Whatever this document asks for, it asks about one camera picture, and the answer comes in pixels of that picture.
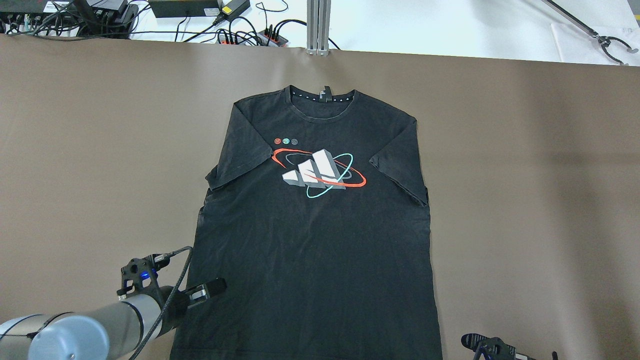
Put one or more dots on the black network switch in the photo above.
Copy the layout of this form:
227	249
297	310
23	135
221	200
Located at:
38	7

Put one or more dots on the black box device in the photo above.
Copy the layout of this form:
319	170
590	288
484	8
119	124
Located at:
185	8

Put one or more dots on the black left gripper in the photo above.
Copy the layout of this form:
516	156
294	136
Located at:
174	309

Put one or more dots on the black power strip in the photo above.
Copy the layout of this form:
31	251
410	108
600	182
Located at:
262	39

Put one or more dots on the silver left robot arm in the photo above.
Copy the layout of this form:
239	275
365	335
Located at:
107	333

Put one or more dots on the black graphic t-shirt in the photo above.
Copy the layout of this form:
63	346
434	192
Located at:
318	218

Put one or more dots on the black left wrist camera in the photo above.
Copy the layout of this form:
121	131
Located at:
140	277

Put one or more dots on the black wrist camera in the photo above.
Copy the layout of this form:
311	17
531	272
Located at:
491	348
140	277

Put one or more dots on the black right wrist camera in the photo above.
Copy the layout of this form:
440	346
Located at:
491	348

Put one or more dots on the aluminium frame post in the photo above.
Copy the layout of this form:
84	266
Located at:
317	27

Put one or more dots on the black power adapter yellow label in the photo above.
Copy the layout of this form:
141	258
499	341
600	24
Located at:
231	11

